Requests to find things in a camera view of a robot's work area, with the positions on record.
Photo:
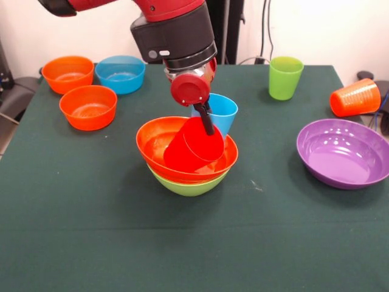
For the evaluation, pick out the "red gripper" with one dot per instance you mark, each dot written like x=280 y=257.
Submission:
x=190 y=89

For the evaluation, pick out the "blue cup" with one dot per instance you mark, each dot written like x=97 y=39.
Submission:
x=225 y=112

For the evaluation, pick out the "red cup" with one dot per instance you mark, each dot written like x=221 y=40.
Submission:
x=194 y=149

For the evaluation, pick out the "wide orange bowl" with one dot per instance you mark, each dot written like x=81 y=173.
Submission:
x=152 y=146

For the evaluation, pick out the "green bowl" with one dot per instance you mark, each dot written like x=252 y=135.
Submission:
x=188 y=188

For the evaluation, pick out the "green cup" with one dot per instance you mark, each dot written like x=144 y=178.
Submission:
x=285 y=79

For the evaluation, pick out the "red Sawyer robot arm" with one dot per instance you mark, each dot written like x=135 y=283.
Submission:
x=176 y=33

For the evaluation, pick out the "blue bowl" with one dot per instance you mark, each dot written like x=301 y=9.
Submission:
x=120 y=82

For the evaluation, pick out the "small orange bowl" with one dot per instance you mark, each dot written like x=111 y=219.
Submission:
x=68 y=73
x=88 y=118

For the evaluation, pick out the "dark green tablecloth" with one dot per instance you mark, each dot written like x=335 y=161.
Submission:
x=182 y=237

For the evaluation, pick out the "purple bowl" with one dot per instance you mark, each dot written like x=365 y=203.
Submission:
x=340 y=158

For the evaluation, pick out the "orange cup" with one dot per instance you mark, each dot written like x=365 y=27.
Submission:
x=355 y=98

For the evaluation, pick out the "grey chair base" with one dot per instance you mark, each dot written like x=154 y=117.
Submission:
x=18 y=94

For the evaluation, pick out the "dark equipment rack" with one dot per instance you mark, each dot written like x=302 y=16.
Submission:
x=2 y=70

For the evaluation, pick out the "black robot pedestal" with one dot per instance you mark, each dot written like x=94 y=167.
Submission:
x=231 y=30

